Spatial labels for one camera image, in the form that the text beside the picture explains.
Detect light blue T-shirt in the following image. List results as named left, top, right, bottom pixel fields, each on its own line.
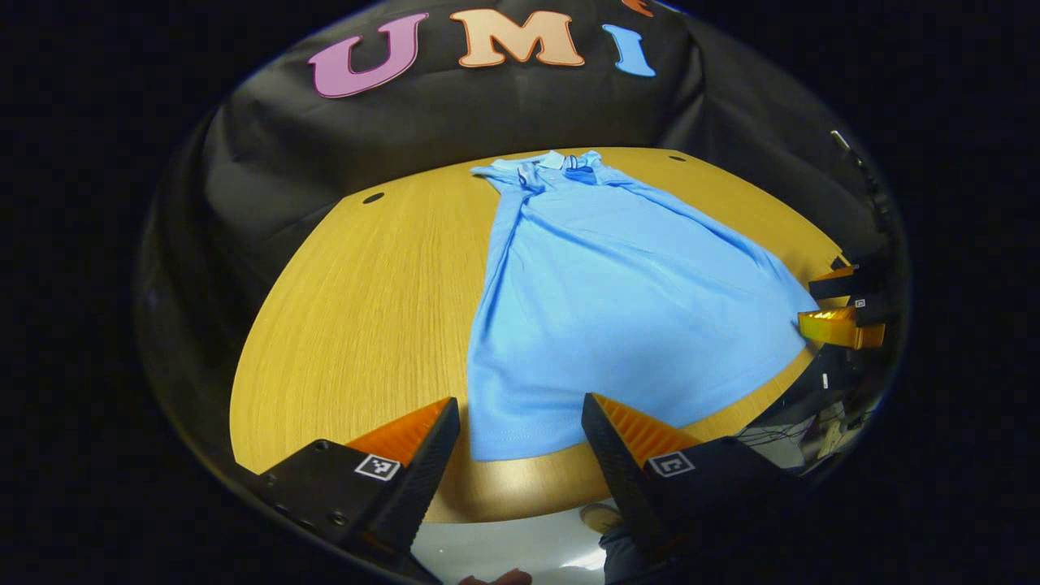
left=466, top=149, right=822, bottom=463

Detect person's tan shoe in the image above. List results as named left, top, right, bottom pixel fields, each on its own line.
left=578, top=502, right=627, bottom=535

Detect person's leg in jeans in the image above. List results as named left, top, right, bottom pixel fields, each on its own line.
left=603, top=524, right=652, bottom=585

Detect black floor cables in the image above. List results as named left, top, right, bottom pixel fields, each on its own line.
left=735, top=418, right=813, bottom=453

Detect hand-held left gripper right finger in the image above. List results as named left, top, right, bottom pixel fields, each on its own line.
left=581, top=392, right=809, bottom=574

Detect black backdrop cloth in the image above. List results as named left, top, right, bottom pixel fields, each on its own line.
left=134, top=0, right=908, bottom=488

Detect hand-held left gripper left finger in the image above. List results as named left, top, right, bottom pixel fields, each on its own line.
left=256, top=396, right=462, bottom=585

